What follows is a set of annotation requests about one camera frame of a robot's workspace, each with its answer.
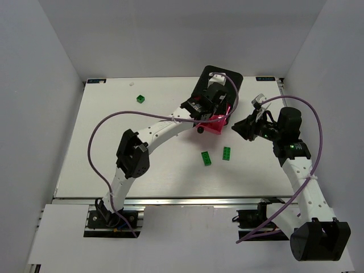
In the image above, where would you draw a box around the pink drawer with black knob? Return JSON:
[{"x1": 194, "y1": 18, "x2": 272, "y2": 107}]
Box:
[{"x1": 196, "y1": 104, "x2": 232, "y2": 135}]

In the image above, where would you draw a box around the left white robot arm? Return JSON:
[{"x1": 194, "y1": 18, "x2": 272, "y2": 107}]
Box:
[{"x1": 95, "y1": 83, "x2": 238, "y2": 228}]

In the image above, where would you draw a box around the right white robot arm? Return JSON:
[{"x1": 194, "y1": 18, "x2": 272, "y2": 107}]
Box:
[{"x1": 232, "y1": 107, "x2": 351, "y2": 261}]

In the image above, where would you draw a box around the black drawer housing box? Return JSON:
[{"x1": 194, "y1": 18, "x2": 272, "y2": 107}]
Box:
[{"x1": 191, "y1": 65, "x2": 243, "y2": 115}]

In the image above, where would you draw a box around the long green lego brick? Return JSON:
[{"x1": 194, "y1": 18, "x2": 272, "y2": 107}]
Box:
[
  {"x1": 201, "y1": 151, "x2": 212, "y2": 167},
  {"x1": 222, "y1": 147, "x2": 231, "y2": 161}
]

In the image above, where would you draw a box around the blue label sticker right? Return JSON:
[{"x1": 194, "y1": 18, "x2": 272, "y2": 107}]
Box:
[{"x1": 255, "y1": 76, "x2": 276, "y2": 81}]

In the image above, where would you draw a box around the blue label sticker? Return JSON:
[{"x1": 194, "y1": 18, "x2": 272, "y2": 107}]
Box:
[
  {"x1": 86, "y1": 78, "x2": 106, "y2": 84},
  {"x1": 255, "y1": 76, "x2": 276, "y2": 81}
]

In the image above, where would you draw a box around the small dark green lego cube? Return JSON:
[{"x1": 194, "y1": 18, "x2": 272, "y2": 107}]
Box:
[{"x1": 136, "y1": 95, "x2": 145, "y2": 104}]

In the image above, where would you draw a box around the blue label sticker left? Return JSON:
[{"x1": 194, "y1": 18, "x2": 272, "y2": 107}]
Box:
[{"x1": 86, "y1": 78, "x2": 106, "y2": 84}]

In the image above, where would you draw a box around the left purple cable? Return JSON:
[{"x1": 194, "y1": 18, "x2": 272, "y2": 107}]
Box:
[{"x1": 87, "y1": 74, "x2": 239, "y2": 238}]

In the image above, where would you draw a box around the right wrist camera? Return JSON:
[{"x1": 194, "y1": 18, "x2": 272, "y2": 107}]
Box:
[{"x1": 251, "y1": 93, "x2": 267, "y2": 110}]

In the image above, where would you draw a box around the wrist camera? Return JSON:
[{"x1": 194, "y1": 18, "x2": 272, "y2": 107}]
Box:
[
  {"x1": 251, "y1": 93, "x2": 267, "y2": 110},
  {"x1": 207, "y1": 73, "x2": 226, "y2": 92}
]

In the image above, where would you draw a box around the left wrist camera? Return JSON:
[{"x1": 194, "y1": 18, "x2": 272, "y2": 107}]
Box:
[{"x1": 207, "y1": 73, "x2": 226, "y2": 92}]

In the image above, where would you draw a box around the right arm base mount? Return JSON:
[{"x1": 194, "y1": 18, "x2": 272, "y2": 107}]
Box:
[{"x1": 231, "y1": 197, "x2": 289, "y2": 241}]

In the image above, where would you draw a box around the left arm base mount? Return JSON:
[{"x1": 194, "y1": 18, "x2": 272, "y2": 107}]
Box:
[{"x1": 84, "y1": 209, "x2": 143, "y2": 239}]

